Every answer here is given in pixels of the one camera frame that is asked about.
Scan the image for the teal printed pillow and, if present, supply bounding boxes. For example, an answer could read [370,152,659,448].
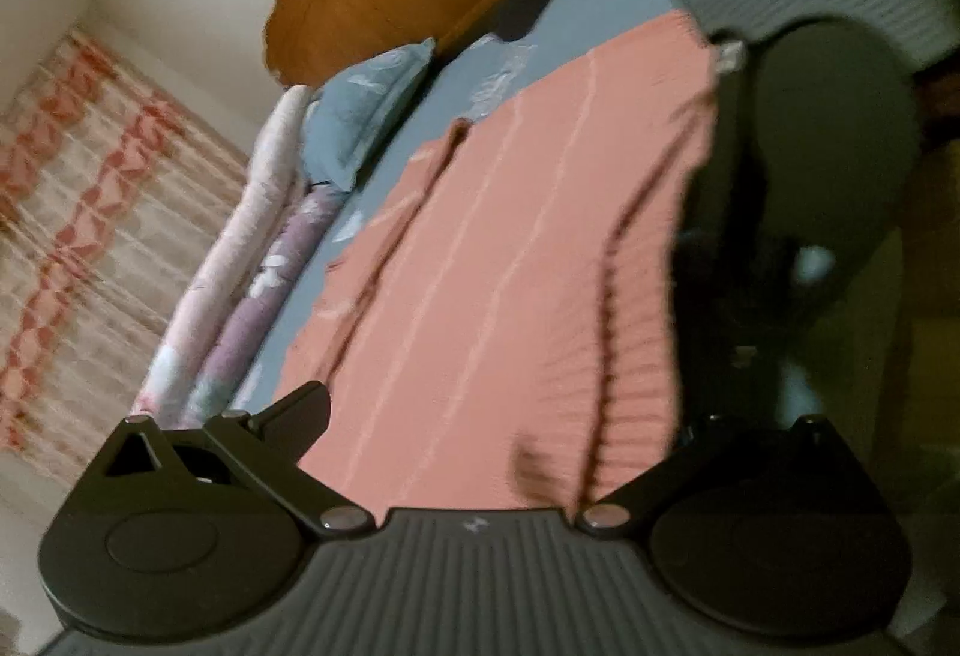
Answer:
[304,37,437,192]

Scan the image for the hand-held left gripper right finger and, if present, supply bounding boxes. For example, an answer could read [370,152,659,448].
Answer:
[576,412,893,541]

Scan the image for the pink knitted sweater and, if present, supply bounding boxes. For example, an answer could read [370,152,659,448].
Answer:
[281,11,721,514]

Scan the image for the pink patterned curtain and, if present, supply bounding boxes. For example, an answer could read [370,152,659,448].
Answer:
[0,26,248,477]

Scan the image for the cream folded blanket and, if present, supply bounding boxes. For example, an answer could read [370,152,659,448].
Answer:
[142,86,312,424]

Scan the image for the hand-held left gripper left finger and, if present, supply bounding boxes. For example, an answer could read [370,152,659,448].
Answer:
[64,380,376,541]

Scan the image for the purple floral quilt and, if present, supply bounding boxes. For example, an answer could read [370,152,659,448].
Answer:
[184,183,350,428]

